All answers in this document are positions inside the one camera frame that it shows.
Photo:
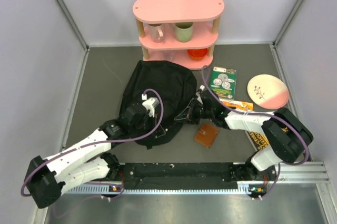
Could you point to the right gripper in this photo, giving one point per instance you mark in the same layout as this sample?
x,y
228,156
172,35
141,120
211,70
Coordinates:
x,y
189,113

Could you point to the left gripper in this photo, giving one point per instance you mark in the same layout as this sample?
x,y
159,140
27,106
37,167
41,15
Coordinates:
x,y
160,132

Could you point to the black student backpack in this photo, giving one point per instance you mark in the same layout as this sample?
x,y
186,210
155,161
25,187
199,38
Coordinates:
x,y
176,86

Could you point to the green treehouse paperback book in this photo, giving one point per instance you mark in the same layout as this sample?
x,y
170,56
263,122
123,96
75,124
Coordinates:
x,y
223,82

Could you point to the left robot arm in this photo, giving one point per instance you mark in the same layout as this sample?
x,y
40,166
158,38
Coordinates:
x,y
148,123

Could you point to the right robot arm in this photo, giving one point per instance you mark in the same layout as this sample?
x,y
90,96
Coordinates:
x,y
287,136

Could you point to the brown leather wallet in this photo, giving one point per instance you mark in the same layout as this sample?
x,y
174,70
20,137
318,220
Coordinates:
x,y
206,135

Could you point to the orange paperback book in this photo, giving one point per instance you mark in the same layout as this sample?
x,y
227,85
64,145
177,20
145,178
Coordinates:
x,y
244,106

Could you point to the orange bowl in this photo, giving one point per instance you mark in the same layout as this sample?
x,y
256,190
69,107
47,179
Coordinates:
x,y
197,54

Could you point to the black yellow treehouse book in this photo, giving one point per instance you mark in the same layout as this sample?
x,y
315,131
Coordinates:
x,y
257,140

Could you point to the green mug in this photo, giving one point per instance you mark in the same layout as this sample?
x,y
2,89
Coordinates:
x,y
183,31

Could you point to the cream and pink plate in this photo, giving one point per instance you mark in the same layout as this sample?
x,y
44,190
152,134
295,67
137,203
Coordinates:
x,y
268,91

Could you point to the pink three-tier shelf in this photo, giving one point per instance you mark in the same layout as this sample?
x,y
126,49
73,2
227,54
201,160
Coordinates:
x,y
205,15

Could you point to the pink mug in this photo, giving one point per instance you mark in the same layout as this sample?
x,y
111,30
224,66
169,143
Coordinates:
x,y
157,32

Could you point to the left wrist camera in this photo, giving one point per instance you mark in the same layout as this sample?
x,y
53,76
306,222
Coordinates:
x,y
150,104

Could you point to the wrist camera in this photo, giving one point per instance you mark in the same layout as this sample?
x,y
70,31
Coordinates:
x,y
150,104
201,89

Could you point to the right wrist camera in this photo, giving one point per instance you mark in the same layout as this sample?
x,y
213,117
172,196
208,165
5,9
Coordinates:
x,y
201,89

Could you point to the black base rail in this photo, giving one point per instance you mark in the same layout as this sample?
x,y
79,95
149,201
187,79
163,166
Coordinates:
x,y
185,176

